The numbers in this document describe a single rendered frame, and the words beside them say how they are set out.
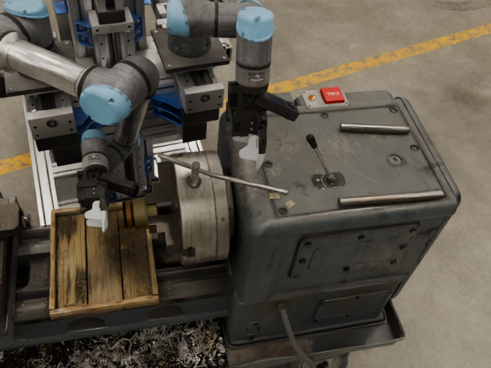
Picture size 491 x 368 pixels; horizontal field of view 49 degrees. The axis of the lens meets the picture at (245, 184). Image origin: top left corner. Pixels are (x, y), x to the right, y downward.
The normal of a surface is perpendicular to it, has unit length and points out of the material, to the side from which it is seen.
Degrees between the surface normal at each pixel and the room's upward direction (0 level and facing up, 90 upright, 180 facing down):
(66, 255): 0
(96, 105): 90
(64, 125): 90
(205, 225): 54
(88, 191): 0
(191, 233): 61
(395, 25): 0
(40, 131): 90
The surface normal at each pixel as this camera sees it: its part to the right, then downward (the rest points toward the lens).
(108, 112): -0.37, 0.69
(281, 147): 0.09, -0.63
